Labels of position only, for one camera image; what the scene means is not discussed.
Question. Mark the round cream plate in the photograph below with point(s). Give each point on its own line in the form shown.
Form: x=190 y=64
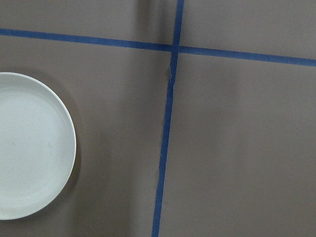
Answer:
x=37 y=145

